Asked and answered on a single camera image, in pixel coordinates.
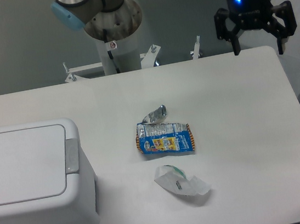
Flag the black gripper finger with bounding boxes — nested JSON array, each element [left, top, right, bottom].
[[261, 1, 297, 55], [214, 8, 242, 55]]

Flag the white clear plastic wrapper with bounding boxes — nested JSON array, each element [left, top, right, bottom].
[[154, 165, 211, 197]]

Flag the white metal mounting frame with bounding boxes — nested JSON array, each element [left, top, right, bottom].
[[60, 35, 205, 84]]

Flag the white trash can lid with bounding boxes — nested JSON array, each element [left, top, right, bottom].
[[0, 125, 66, 205]]

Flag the white trash can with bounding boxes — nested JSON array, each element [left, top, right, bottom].
[[0, 118, 100, 224]]

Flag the blue foil snack wrapper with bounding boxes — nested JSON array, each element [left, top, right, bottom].
[[135, 105, 195, 154]]

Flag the grey lid push button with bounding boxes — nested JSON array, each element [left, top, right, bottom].
[[65, 139, 80, 174]]

